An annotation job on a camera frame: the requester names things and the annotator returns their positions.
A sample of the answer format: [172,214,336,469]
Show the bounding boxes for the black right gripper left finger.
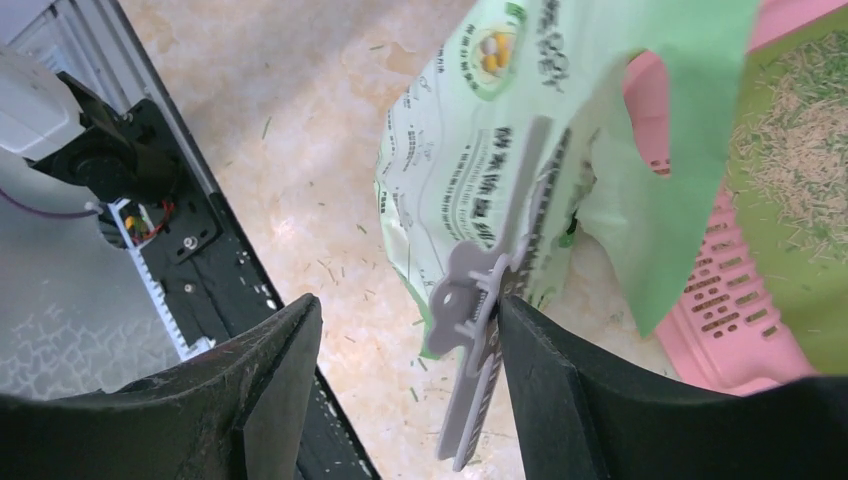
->
[1,294,322,479]

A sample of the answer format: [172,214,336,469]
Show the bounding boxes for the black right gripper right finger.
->
[498,297,847,479]

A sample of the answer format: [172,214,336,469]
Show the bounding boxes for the small black ruler piece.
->
[425,116,571,472]

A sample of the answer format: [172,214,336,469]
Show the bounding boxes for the green cat litter bag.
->
[375,1,759,335]

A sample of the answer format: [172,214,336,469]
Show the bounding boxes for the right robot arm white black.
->
[1,49,847,479]

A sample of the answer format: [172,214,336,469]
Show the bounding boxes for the pink green litter box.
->
[655,1,847,395]

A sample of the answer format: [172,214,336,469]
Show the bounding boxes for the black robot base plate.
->
[111,99,378,479]

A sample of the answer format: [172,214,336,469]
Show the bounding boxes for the aluminium frame rail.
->
[1,1,218,204]

